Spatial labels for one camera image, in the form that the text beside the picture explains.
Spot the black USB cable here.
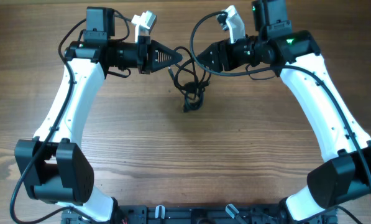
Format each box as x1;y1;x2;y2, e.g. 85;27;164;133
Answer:
167;45;211;113

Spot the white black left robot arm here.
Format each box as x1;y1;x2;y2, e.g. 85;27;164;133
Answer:
14;7;181;223

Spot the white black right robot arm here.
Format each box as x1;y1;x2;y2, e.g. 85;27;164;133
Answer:
192;1;371;223

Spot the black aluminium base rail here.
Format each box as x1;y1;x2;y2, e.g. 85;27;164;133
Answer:
60;204;338;224

